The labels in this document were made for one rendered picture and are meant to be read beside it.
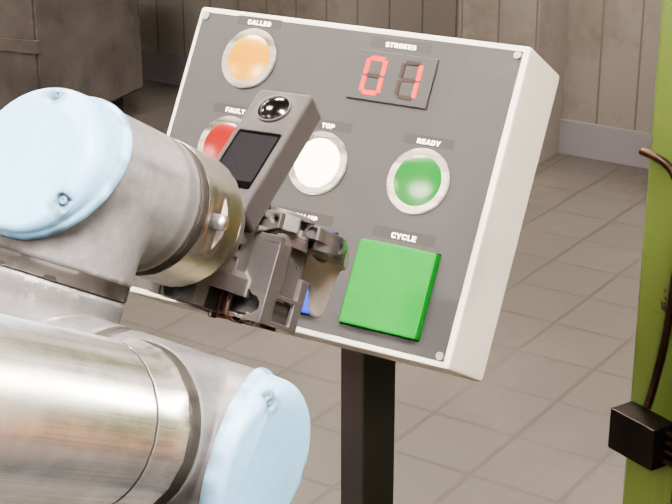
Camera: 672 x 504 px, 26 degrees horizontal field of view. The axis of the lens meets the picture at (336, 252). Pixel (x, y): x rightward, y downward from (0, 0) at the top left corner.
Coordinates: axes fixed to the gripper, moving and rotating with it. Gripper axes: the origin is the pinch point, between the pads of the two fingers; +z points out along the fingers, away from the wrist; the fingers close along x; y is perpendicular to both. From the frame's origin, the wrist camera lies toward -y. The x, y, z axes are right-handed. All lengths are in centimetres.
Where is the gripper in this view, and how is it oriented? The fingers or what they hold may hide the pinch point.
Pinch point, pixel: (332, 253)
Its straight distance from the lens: 113.3
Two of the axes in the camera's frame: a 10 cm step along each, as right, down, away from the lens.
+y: -2.6, 9.6, -1.0
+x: 8.6, 1.8, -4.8
